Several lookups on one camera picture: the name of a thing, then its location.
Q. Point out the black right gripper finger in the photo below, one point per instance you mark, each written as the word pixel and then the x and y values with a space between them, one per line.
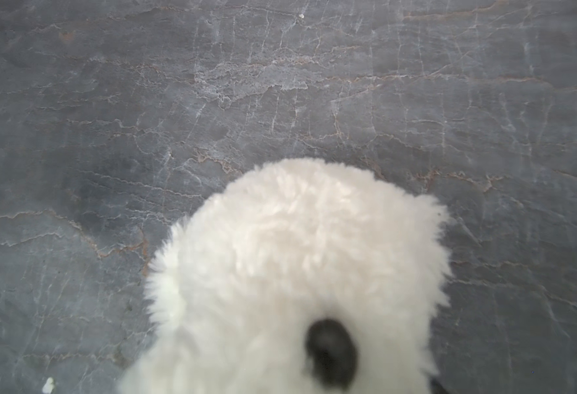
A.
pixel 437 387

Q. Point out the white plush teddy bear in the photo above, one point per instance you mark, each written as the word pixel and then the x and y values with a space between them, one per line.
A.
pixel 302 276

